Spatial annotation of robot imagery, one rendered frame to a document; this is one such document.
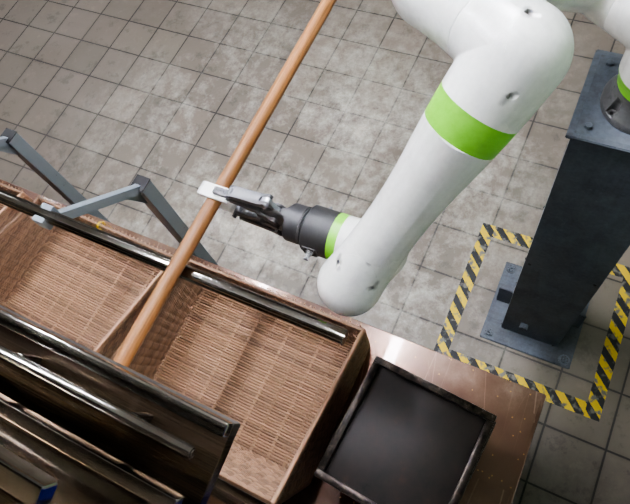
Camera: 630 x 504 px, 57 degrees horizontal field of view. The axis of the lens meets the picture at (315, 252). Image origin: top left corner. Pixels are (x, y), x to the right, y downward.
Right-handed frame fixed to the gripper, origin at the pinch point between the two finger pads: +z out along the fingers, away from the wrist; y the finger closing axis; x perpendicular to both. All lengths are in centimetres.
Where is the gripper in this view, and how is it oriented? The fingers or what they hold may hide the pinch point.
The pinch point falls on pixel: (217, 196)
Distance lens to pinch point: 119.5
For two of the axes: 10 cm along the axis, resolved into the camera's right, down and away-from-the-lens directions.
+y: 1.7, 4.2, 8.9
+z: -8.9, -3.1, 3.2
